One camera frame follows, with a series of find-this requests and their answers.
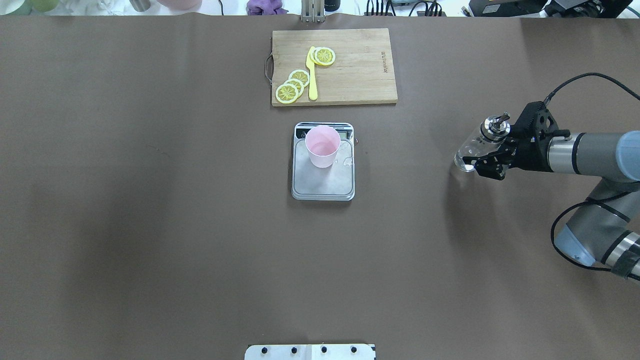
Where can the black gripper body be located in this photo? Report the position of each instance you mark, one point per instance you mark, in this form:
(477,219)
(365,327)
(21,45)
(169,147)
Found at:
(533,155)

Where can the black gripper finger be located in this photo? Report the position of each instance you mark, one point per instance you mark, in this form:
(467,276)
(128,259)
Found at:
(493,165)

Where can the glass sauce bottle metal spout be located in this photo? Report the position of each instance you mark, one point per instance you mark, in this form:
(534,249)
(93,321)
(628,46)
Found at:
(486,139)

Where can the pink plastic cup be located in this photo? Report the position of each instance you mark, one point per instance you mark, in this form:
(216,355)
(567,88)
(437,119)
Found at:
(322,143)

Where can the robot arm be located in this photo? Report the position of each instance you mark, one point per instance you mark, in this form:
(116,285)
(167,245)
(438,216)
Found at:
(592,234)

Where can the digital kitchen scale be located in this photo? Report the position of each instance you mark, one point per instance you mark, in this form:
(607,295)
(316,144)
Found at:
(335,182)

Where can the bamboo cutting board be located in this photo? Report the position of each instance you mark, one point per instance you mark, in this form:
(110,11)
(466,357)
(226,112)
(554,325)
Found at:
(362,74)

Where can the yellow plastic knife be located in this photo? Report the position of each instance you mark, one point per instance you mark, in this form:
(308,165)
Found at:
(312,86)

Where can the lemon slice front pair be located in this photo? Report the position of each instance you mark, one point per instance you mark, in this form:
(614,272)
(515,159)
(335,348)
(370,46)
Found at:
(323,56)

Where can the lemon slice hidden pair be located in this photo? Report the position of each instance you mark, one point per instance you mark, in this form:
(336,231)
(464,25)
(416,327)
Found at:
(311,56)

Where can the lemon slice middle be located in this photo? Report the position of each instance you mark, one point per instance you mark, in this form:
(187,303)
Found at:
(297,84)

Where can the lemon slice near knife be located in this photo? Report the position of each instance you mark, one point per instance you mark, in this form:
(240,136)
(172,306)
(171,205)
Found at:
(300,75)

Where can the lemon slice far end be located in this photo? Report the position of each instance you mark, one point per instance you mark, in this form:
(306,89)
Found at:
(286,93)

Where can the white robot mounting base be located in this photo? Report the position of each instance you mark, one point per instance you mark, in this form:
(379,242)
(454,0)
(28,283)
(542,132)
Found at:
(320,351)

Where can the purple cloth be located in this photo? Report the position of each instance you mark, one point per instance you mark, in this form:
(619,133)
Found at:
(265,8)

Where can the aluminium frame post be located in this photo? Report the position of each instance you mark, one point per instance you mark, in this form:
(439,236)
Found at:
(312,11)

